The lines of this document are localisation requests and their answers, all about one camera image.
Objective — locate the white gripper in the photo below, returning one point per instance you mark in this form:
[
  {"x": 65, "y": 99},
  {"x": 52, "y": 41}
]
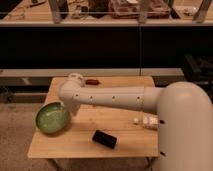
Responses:
[{"x": 71, "y": 107}]

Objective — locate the green ceramic bowl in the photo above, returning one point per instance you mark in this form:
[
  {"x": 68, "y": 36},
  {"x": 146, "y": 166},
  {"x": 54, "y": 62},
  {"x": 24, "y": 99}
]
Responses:
[{"x": 52, "y": 118}]

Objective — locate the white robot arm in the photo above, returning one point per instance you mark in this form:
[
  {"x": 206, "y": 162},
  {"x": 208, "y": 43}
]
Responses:
[{"x": 184, "y": 110}]

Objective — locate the small dark red object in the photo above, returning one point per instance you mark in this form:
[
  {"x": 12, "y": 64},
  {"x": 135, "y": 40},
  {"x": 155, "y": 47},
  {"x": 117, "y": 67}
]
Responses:
[{"x": 92, "y": 82}]

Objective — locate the wooden folding table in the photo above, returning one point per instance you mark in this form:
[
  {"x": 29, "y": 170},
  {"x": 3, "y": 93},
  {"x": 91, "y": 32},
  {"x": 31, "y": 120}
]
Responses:
[{"x": 75, "y": 141}]

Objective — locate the black rectangular phone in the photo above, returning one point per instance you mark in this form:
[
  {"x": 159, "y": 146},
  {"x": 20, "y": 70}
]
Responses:
[{"x": 104, "y": 139}]

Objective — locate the white bottle cap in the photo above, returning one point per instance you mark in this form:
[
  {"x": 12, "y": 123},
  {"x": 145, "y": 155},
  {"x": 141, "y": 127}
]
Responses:
[{"x": 136, "y": 121}]

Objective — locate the white pill bottle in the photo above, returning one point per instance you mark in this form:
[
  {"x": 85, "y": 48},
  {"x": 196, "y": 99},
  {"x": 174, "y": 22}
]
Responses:
[{"x": 150, "y": 122}]

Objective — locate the long background workbench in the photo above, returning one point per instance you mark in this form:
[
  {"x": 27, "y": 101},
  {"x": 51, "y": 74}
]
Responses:
[{"x": 106, "y": 13}]

